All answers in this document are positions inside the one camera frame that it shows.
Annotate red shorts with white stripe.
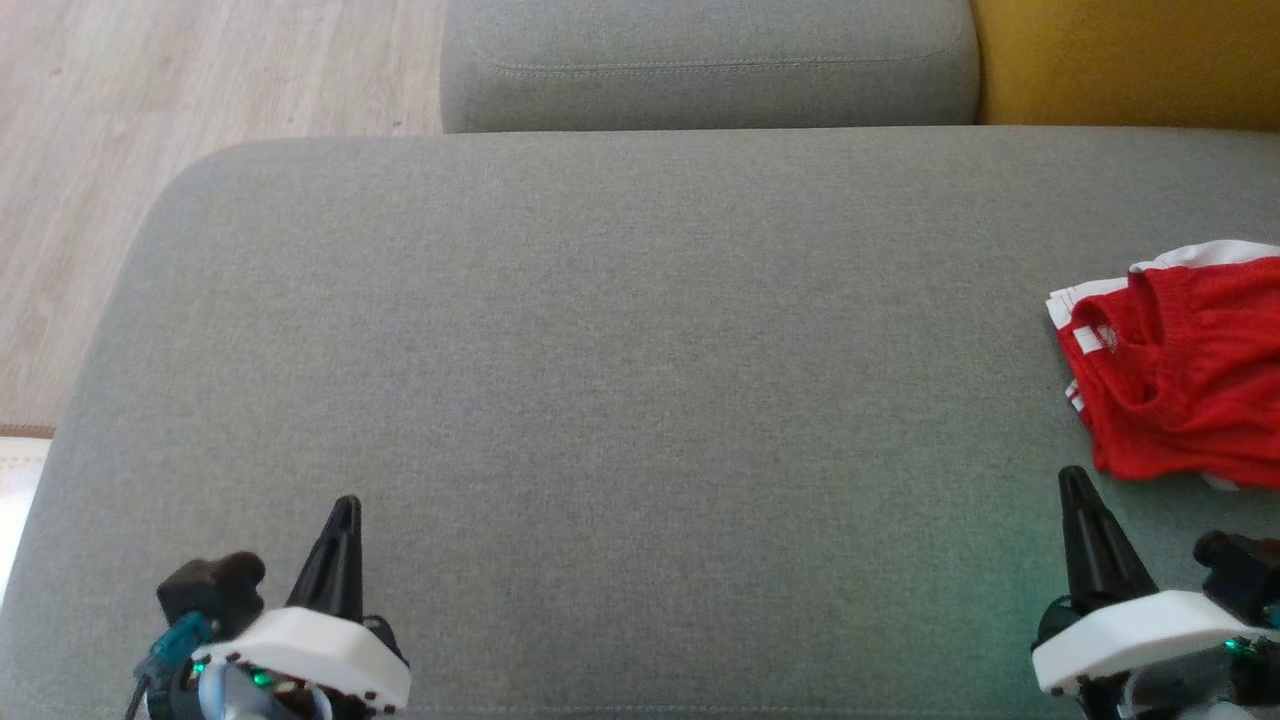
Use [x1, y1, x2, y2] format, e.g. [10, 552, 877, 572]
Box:
[1058, 258, 1280, 491]

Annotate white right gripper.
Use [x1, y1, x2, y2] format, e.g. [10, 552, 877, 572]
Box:
[1032, 466, 1263, 698]

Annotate grey sofa seat cushion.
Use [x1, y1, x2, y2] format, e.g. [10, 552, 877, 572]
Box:
[0, 125, 1280, 720]

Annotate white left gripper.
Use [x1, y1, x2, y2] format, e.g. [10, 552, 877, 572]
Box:
[190, 497, 413, 716]

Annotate red white-sleeved t-shirt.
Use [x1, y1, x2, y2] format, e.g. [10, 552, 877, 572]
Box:
[1047, 240, 1280, 416]

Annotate black left camera cable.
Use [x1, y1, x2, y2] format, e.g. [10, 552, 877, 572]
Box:
[125, 612, 216, 720]

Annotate grey sofa back cushion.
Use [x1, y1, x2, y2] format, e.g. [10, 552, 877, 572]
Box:
[440, 0, 981, 134]

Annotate yellow cushion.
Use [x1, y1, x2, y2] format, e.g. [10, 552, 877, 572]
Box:
[968, 0, 1280, 131]

